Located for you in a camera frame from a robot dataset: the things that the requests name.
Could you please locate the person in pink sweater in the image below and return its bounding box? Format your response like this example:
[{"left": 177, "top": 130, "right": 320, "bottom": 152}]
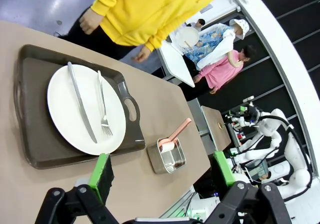
[{"left": 192, "top": 44, "right": 258, "bottom": 95}]

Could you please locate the white side table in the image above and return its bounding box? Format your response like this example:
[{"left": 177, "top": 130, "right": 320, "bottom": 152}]
[{"left": 156, "top": 40, "right": 196, "bottom": 89}]

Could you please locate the person's right hand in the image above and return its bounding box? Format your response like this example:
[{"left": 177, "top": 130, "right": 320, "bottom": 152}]
[{"left": 79, "top": 8, "right": 104, "bottom": 36}]

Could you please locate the white round plate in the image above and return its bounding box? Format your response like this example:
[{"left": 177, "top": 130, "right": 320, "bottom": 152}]
[
  {"left": 179, "top": 27, "right": 200, "bottom": 47},
  {"left": 46, "top": 63, "right": 127, "bottom": 156}
]

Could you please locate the yellow sleeved left forearm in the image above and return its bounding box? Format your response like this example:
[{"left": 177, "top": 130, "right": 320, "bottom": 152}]
[{"left": 144, "top": 6, "right": 203, "bottom": 52}]

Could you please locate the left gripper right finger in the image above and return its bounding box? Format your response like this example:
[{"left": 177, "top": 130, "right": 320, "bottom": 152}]
[{"left": 207, "top": 150, "right": 298, "bottom": 224}]

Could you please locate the person in yellow hoodie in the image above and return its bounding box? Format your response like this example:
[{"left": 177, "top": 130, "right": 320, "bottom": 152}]
[{"left": 56, "top": 0, "right": 225, "bottom": 75}]

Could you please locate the person with white hat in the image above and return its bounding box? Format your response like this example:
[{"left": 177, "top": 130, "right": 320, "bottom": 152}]
[{"left": 183, "top": 18, "right": 251, "bottom": 71}]

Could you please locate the white wire dish rack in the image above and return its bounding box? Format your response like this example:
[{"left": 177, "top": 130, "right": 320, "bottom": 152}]
[{"left": 169, "top": 25, "right": 201, "bottom": 56}]

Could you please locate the person's left hand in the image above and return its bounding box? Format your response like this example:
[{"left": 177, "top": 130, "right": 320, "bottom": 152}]
[{"left": 131, "top": 45, "right": 152, "bottom": 64}]

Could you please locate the white humanoid robot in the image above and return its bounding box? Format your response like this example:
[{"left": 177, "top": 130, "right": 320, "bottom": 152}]
[{"left": 226, "top": 96, "right": 315, "bottom": 200}]

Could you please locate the silver fork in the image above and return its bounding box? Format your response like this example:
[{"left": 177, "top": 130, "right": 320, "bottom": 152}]
[{"left": 96, "top": 70, "right": 114, "bottom": 137}]

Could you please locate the silver table knife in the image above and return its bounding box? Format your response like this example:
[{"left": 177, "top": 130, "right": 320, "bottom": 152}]
[{"left": 67, "top": 61, "right": 98, "bottom": 144}]

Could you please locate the small brown table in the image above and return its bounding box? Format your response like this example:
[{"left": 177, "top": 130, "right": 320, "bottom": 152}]
[{"left": 201, "top": 105, "right": 232, "bottom": 152}]

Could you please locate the brown serving tray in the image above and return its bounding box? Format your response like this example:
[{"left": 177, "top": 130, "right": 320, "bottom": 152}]
[{"left": 13, "top": 43, "right": 146, "bottom": 170}]

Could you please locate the metal rectangular container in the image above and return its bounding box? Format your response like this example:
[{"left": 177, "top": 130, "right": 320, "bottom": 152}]
[{"left": 146, "top": 136, "right": 187, "bottom": 175}]

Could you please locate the tablet screen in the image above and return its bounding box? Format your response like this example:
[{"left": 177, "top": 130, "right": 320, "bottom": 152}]
[{"left": 245, "top": 158, "right": 270, "bottom": 182}]

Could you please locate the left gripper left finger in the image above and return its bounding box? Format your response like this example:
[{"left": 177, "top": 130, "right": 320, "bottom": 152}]
[{"left": 34, "top": 153, "right": 118, "bottom": 224}]

